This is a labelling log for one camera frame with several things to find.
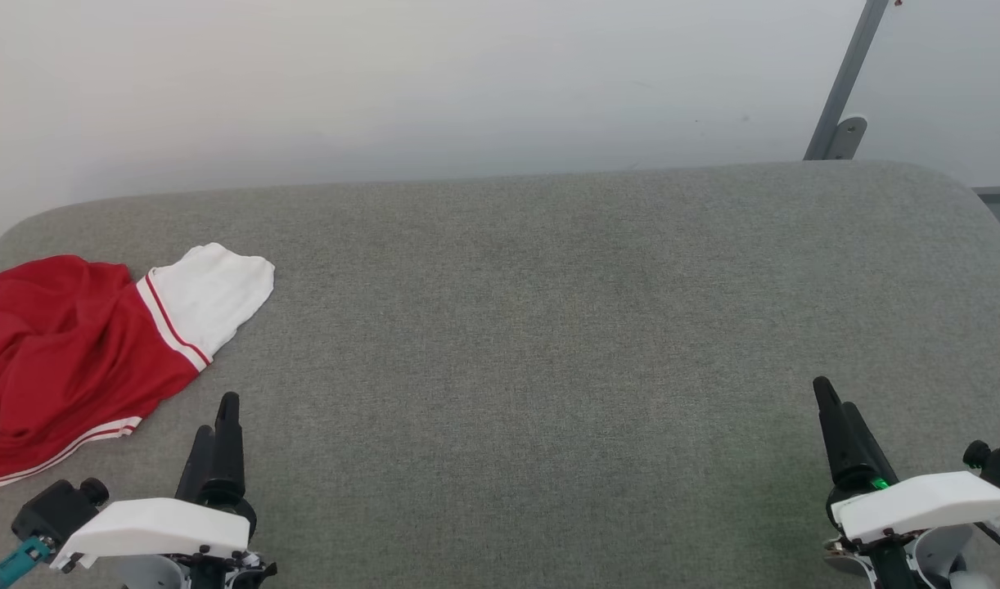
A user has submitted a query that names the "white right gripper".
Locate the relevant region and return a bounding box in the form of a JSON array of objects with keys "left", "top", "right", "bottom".
[{"left": 812, "top": 376, "right": 1000, "bottom": 589}]

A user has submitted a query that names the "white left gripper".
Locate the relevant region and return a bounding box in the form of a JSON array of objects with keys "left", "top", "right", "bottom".
[{"left": 50, "top": 392, "right": 277, "bottom": 589}]

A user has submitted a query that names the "red and white garment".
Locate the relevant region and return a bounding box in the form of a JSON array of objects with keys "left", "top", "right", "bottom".
[{"left": 0, "top": 242, "right": 276, "bottom": 496}]

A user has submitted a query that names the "grey fabric sofa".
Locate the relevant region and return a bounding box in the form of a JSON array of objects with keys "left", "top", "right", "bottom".
[{"left": 0, "top": 160, "right": 1000, "bottom": 589}]

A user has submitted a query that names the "teal left camera connector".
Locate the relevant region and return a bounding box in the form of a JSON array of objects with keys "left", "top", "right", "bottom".
[{"left": 0, "top": 536, "right": 55, "bottom": 589}]

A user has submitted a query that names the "grey metal mounting bracket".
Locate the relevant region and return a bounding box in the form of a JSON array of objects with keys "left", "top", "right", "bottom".
[{"left": 823, "top": 116, "right": 868, "bottom": 161}]

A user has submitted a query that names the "grey metal post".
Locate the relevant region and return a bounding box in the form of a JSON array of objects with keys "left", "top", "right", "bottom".
[{"left": 803, "top": 0, "right": 890, "bottom": 161}]

